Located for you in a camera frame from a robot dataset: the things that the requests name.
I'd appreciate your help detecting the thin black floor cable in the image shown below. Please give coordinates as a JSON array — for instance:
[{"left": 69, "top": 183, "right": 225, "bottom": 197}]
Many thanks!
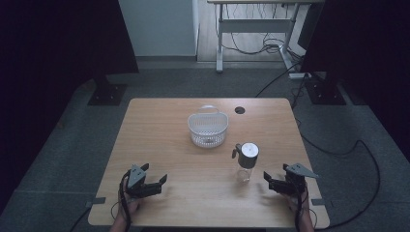
[{"left": 254, "top": 61, "right": 304, "bottom": 99}]

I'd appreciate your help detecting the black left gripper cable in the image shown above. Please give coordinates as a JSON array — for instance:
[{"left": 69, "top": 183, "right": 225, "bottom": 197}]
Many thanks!
[{"left": 110, "top": 169, "right": 133, "bottom": 232}]

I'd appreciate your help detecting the white metal frame desk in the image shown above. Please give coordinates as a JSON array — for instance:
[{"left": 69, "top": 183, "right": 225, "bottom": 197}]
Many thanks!
[{"left": 207, "top": 0, "right": 326, "bottom": 74}]

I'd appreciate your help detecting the dark curtain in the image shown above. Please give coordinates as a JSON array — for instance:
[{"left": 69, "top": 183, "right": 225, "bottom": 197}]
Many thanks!
[
  {"left": 297, "top": 0, "right": 410, "bottom": 162},
  {"left": 0, "top": 0, "right": 140, "bottom": 216}
]

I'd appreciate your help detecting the clear bottle with grey cap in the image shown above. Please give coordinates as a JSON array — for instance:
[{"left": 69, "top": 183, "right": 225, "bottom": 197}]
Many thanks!
[{"left": 230, "top": 141, "right": 260, "bottom": 184}]

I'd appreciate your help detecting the black stand base plate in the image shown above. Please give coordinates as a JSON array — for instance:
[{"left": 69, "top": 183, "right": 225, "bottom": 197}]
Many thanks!
[
  {"left": 87, "top": 83, "right": 128, "bottom": 107},
  {"left": 305, "top": 79, "right": 347, "bottom": 106}
]

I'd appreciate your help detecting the person's left hand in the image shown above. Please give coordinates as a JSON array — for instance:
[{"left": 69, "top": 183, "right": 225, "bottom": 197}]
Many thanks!
[{"left": 118, "top": 179, "right": 141, "bottom": 221}]

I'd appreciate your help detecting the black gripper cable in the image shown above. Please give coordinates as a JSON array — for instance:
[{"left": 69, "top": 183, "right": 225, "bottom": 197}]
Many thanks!
[
  {"left": 110, "top": 169, "right": 133, "bottom": 232},
  {"left": 290, "top": 183, "right": 319, "bottom": 232}
]

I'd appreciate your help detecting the tangle of black cables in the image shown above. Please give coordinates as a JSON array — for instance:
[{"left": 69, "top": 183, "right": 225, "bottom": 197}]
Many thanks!
[{"left": 221, "top": 3, "right": 305, "bottom": 66}]

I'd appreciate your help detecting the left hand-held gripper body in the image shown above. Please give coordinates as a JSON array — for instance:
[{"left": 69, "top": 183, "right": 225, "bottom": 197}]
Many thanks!
[{"left": 124, "top": 163, "right": 162, "bottom": 199}]

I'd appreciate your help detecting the white power strip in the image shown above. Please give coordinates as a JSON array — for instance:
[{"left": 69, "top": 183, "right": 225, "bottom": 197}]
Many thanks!
[{"left": 287, "top": 72, "right": 312, "bottom": 80}]

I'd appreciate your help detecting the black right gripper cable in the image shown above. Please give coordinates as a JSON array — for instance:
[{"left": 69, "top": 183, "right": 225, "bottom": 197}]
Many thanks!
[{"left": 290, "top": 183, "right": 319, "bottom": 232}]

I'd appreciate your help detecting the white perforated plastic basket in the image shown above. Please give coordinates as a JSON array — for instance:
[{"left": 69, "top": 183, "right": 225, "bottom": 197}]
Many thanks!
[{"left": 187, "top": 104, "right": 230, "bottom": 149}]

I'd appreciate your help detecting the person's right hand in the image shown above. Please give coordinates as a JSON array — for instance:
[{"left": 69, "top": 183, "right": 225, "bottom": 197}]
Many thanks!
[{"left": 284, "top": 188, "right": 311, "bottom": 218}]

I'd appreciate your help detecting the long black floor cable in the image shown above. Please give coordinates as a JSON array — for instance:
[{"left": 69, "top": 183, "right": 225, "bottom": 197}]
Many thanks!
[{"left": 290, "top": 72, "right": 382, "bottom": 231}]

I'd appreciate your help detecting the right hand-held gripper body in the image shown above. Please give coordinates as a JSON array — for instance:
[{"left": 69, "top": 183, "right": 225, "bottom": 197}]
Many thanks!
[{"left": 268, "top": 162, "right": 320, "bottom": 196}]

